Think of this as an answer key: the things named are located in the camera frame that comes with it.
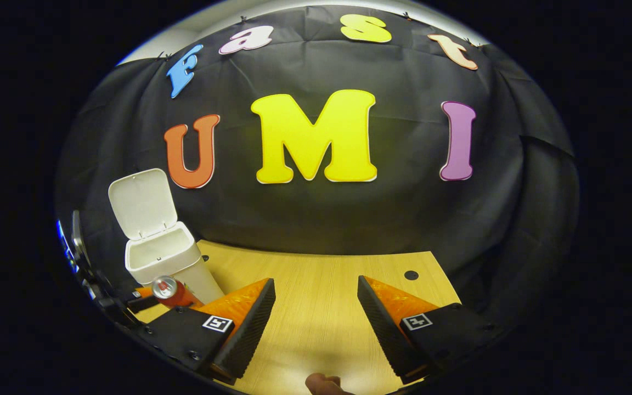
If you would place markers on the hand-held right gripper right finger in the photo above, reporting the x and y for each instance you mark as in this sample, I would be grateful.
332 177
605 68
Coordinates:
382 329

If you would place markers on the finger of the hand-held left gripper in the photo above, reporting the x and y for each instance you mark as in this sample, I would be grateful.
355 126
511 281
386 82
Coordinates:
140 304

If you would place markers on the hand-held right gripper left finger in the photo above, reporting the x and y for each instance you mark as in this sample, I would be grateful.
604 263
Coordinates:
253 332

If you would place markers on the red pop can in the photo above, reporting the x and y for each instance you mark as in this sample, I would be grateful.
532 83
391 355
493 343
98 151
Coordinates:
176 296

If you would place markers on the white desktop garbage bin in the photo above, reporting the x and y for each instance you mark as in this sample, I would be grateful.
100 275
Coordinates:
157 252

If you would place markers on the wooden desktop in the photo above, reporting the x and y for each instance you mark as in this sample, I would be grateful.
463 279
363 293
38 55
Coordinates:
316 285

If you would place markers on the black backdrop cloth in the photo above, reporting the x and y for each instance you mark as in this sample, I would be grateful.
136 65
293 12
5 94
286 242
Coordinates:
321 219

